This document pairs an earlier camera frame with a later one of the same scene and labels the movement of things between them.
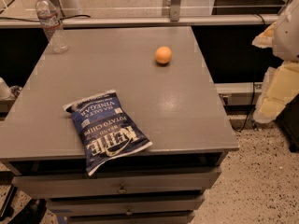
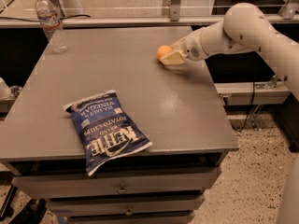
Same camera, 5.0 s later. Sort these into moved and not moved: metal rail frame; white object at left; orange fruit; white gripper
Moved: white gripper
Not moved: metal rail frame; orange fruit; white object at left
